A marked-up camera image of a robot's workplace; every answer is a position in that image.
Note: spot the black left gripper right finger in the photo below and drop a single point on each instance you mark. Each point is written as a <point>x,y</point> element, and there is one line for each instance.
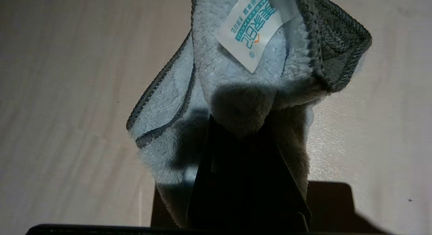
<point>283,208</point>

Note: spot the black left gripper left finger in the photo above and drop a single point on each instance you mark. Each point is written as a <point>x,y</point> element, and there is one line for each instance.
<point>206,194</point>

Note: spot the light blue microfibre cloth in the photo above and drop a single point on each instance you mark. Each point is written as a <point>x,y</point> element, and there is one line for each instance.
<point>209,42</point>

